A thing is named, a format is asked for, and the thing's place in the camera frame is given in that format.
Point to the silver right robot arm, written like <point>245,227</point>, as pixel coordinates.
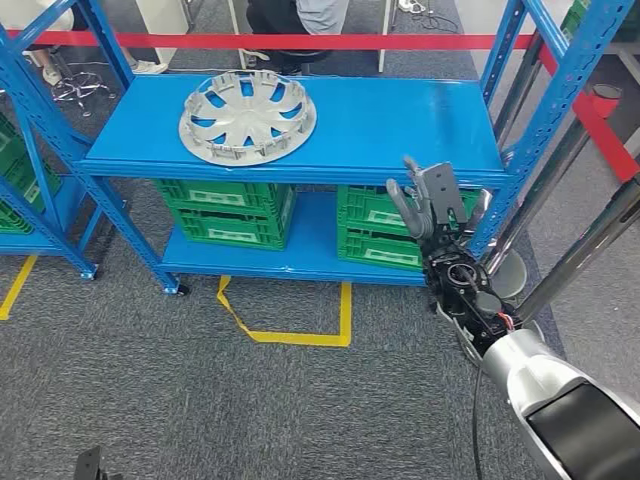
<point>525,378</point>

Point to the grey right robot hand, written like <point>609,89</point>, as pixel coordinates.
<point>417,212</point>

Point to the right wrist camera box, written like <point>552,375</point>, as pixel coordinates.
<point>445,192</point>

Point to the black round stool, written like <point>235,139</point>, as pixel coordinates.
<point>300,58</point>

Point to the seated person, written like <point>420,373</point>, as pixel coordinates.
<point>320,13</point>

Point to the chrome base stool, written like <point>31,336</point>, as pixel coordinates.
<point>80,89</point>

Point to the blue metal shelf rack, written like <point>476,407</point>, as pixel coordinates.
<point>70,199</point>
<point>375,126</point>

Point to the white power strip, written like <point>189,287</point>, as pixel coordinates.
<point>412,6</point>

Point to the silver plastic hubcap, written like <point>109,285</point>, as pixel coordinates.
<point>247,119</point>

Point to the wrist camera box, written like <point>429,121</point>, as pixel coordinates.
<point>445,192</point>
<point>90,464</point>

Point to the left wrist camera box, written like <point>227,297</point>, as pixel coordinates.
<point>90,464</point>

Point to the red barrier belt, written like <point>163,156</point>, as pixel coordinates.
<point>400,42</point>
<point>600,132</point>

